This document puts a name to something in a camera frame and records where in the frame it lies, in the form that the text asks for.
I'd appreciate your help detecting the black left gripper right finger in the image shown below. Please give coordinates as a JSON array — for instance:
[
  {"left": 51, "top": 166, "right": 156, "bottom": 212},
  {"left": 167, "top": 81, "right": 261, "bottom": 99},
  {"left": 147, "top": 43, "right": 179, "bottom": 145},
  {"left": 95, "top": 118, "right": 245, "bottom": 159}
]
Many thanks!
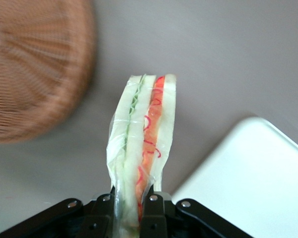
[{"left": 139, "top": 193, "right": 254, "bottom": 238}]

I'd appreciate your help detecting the cream plastic serving tray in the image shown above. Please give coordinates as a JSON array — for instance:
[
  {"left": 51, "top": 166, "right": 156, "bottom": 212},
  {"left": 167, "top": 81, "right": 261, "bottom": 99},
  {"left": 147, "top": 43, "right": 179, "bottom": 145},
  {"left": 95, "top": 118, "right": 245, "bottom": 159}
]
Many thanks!
[{"left": 170, "top": 116, "right": 298, "bottom": 238}]

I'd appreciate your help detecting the triangle sandwich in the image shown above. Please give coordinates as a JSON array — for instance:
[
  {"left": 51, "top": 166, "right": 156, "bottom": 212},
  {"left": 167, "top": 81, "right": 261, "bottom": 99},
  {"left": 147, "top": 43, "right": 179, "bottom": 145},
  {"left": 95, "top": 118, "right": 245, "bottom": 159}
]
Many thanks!
[{"left": 106, "top": 73, "right": 177, "bottom": 238}]

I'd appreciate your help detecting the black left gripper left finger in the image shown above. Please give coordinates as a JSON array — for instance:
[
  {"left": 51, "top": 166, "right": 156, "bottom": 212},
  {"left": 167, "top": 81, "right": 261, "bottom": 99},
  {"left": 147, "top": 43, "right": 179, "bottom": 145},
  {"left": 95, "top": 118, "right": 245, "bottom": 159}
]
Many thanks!
[{"left": 0, "top": 192, "right": 115, "bottom": 238}]

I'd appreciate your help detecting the brown round wicker basket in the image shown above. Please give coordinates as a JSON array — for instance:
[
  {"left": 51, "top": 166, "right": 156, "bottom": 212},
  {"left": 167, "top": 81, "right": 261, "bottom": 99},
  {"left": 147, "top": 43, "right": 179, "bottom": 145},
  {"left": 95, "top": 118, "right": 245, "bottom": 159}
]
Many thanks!
[{"left": 0, "top": 0, "right": 96, "bottom": 145}]

